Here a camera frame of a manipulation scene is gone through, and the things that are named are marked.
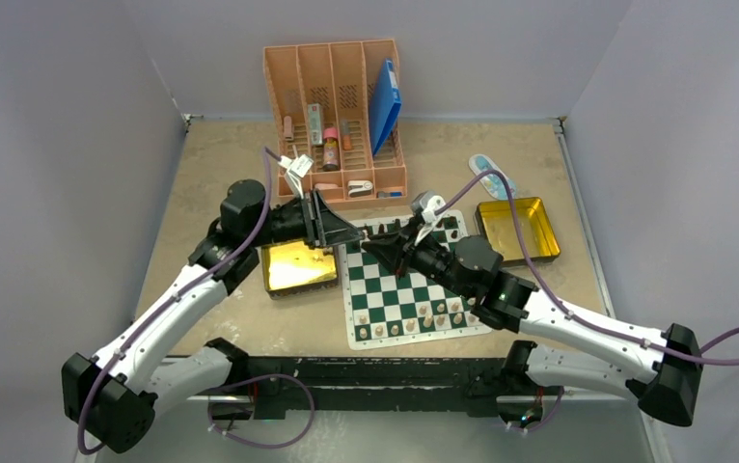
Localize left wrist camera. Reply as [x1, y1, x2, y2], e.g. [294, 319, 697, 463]
[279, 154, 314, 198]

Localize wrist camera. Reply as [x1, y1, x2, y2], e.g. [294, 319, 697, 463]
[410, 190, 446, 245]
[279, 154, 314, 198]

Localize blue white packaged item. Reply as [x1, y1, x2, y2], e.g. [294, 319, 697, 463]
[468, 153, 517, 201]

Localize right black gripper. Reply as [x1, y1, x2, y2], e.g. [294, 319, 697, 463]
[362, 217, 474, 300]

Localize brown bottle pink cap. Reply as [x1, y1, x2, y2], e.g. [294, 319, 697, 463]
[322, 126, 340, 172]

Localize left gold tin tray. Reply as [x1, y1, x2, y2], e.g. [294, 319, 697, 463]
[261, 240, 340, 299]

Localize gold tin tray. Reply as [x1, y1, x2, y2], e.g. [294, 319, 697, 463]
[261, 240, 340, 299]
[475, 197, 561, 267]

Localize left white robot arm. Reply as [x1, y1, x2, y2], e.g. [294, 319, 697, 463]
[61, 179, 364, 455]

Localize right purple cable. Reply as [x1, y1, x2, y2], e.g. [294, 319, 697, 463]
[436, 169, 739, 368]

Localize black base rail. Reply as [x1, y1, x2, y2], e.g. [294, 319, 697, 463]
[213, 357, 560, 420]

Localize right gold tin tray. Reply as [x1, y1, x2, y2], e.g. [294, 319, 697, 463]
[475, 197, 561, 267]

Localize purple cable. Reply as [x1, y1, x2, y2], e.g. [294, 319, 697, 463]
[436, 169, 739, 368]
[76, 147, 285, 456]

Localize white green box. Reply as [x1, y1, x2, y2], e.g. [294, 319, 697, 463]
[307, 103, 324, 147]

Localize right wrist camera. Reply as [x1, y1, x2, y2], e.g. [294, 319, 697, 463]
[410, 190, 446, 245]

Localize white stapler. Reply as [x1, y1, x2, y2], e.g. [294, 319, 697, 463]
[346, 179, 374, 198]

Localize green white chess board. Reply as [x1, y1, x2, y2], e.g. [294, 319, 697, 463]
[337, 242, 491, 351]

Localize pink desk organizer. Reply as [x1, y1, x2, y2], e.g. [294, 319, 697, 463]
[262, 39, 408, 209]

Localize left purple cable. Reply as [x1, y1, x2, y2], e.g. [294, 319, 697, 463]
[76, 147, 285, 456]

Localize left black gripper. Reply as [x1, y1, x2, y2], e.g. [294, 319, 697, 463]
[248, 188, 364, 250]

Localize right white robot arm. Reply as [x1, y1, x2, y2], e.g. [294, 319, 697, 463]
[361, 220, 703, 427]

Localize blue folder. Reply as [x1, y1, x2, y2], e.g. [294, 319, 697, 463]
[368, 58, 402, 157]

